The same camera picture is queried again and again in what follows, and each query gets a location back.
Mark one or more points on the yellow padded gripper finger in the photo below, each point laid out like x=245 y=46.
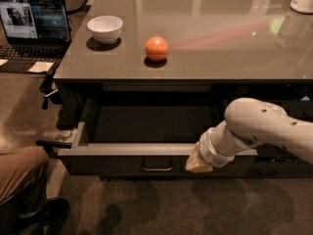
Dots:
x=196 y=164

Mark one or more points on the grey top drawer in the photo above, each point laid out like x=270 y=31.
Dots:
x=112 y=141

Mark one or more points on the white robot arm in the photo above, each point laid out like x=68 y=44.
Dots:
x=218 y=146

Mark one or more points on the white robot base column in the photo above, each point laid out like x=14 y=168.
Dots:
x=302 y=6

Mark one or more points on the orange round fruit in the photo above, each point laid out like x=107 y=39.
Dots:
x=156 y=49

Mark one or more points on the dark grey cabinet counter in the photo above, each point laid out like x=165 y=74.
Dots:
x=217 y=50

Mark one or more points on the black shoe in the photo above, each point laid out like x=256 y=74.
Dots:
x=54 y=210

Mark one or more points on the black clamp on desk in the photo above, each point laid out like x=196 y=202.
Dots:
x=50 y=90

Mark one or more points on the white ceramic bowl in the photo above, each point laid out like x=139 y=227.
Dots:
x=106 y=29

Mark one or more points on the white paper note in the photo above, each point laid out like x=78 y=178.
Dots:
x=40 y=67

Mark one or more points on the black open laptop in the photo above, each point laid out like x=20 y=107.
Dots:
x=35 y=30

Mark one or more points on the metal drawer handle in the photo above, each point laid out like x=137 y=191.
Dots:
x=156 y=167

